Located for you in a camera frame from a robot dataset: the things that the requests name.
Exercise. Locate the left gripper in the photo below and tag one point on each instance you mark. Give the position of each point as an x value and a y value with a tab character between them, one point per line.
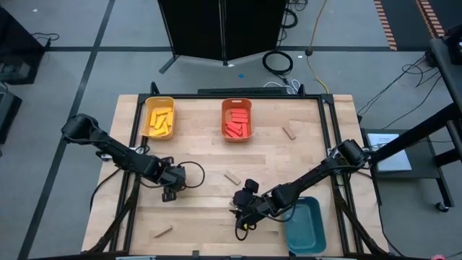
171	177

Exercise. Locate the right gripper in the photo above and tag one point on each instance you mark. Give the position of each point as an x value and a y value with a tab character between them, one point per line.
254	204

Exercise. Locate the plain wooden block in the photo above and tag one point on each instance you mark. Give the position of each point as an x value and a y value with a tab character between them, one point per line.
162	231
289	133
232	177

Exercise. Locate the red wooden block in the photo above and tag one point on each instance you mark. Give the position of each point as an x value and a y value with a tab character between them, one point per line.
232	133
245	130
240	120
240	116
239	111
234	126

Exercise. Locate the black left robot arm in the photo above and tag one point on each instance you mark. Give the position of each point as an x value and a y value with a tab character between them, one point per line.
115	153

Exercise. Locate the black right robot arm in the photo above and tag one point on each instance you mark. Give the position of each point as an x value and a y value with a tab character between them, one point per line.
310	177

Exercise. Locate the teal plastic bin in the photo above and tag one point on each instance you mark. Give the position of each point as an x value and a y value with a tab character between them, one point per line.
307	234

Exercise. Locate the yellow plastic bin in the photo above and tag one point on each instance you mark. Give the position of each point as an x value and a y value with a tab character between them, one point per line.
160	102

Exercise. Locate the orange plastic bin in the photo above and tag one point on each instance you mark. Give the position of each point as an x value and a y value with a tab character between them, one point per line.
236	103

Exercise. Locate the silver mounting plate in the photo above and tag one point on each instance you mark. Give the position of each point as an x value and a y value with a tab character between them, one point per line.
329	150

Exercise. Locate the black bar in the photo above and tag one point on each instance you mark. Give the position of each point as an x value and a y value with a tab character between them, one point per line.
242	90

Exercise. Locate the black partition panel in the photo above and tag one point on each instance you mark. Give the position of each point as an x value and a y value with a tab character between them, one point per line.
252	29
195	29

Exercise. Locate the white paper sheet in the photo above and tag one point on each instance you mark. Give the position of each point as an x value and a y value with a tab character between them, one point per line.
391	155

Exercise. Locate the black equipment box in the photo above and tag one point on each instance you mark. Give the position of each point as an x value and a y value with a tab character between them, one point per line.
9	115

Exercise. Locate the black side cart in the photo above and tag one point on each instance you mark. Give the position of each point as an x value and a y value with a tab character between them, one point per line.
422	159

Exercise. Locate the black cabinet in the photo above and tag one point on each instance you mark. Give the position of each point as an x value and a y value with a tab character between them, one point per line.
18	43

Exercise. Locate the red round object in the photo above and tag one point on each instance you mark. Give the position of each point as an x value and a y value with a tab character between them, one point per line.
438	257

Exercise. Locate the black diagonal support beam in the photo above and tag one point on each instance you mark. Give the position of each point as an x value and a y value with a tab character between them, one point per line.
426	128

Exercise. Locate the black workbench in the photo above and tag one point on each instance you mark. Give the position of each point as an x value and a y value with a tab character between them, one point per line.
451	72

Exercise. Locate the black floor mat striped edge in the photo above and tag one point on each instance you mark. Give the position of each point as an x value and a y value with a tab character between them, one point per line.
404	18

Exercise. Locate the black aluminium table frame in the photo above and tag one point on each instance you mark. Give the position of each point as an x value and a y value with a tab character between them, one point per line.
270	96

